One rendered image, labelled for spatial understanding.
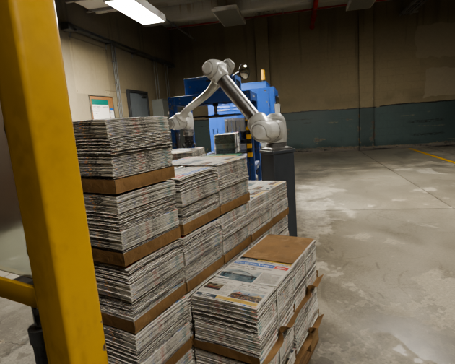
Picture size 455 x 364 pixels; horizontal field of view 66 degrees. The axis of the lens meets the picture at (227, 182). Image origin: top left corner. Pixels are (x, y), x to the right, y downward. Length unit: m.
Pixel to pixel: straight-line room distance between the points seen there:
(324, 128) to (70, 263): 10.84
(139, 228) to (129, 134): 0.30
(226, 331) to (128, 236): 0.54
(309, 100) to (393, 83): 2.41
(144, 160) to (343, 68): 10.54
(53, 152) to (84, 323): 0.36
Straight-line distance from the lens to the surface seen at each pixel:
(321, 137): 11.40
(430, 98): 11.97
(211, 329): 1.46
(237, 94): 2.61
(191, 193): 1.38
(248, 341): 1.40
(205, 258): 1.51
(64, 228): 0.76
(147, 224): 1.20
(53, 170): 0.74
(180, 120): 2.91
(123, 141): 1.11
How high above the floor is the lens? 1.26
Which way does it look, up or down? 10 degrees down
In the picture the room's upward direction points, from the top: 4 degrees counter-clockwise
